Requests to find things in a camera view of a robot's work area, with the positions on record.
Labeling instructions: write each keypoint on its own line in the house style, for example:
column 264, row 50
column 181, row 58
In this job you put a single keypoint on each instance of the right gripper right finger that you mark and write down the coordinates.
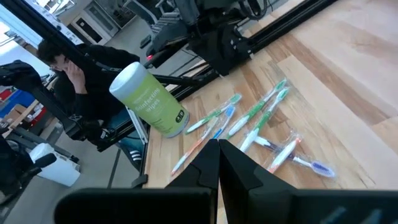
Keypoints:
column 242, row 186

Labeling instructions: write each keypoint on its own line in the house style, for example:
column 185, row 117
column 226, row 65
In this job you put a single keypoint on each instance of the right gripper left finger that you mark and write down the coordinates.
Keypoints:
column 205, row 168

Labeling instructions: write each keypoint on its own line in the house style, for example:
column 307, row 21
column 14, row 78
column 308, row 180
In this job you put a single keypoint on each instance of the orange white wrapped toothbrush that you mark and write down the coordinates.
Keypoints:
column 192, row 149
column 284, row 154

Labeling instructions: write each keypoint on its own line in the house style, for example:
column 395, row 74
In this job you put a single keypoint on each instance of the green white wrapped toothbrush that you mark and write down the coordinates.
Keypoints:
column 264, row 119
column 214, row 113
column 248, row 115

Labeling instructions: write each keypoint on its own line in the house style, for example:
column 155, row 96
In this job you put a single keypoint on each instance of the blue white wrapped toothbrush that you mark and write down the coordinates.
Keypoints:
column 228, row 112

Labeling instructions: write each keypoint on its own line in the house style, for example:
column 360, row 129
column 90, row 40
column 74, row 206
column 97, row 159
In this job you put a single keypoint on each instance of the silver aluminium bar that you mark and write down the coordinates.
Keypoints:
column 138, row 126

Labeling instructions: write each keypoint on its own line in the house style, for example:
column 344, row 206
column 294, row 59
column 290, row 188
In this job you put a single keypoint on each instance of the purple white wrapped toothbrush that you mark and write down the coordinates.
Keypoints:
column 320, row 168

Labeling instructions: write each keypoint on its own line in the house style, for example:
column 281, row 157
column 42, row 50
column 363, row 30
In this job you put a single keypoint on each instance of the green disinfecting wipes canister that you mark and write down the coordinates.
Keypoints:
column 152, row 102

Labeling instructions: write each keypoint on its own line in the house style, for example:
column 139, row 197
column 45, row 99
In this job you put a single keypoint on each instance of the person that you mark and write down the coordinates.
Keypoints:
column 93, row 87

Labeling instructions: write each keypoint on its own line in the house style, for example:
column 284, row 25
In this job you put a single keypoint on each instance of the white cylindrical container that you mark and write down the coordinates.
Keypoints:
column 59, row 171

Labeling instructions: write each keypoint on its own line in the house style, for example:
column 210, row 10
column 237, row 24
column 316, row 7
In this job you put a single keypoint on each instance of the white cabinet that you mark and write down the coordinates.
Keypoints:
column 93, row 28

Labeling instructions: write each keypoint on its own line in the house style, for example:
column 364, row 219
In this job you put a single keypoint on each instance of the brown cardboard box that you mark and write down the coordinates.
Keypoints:
column 17, row 113

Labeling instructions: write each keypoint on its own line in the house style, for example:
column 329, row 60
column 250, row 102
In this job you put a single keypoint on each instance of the blue storage box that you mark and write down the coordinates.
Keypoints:
column 18, row 99

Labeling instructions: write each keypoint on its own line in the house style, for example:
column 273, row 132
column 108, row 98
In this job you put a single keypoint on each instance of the black frame bracket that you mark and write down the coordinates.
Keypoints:
column 140, row 181

